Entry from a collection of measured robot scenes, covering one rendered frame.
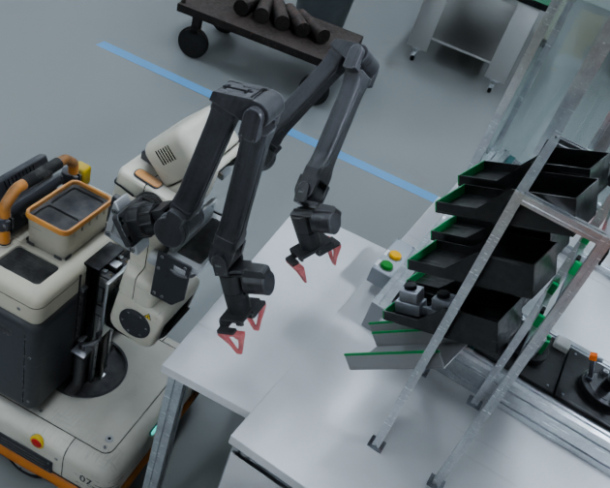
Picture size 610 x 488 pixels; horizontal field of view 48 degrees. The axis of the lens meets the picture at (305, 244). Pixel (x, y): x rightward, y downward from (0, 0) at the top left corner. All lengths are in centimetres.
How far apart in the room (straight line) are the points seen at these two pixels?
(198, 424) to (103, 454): 56
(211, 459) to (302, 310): 87
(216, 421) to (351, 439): 109
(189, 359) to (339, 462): 46
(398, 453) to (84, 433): 104
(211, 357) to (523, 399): 87
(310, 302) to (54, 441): 92
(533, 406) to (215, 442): 125
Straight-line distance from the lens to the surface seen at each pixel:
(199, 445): 273
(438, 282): 177
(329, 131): 180
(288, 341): 195
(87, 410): 242
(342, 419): 182
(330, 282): 218
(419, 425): 191
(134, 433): 238
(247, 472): 177
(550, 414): 205
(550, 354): 217
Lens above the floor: 223
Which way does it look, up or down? 37 degrees down
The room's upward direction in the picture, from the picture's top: 20 degrees clockwise
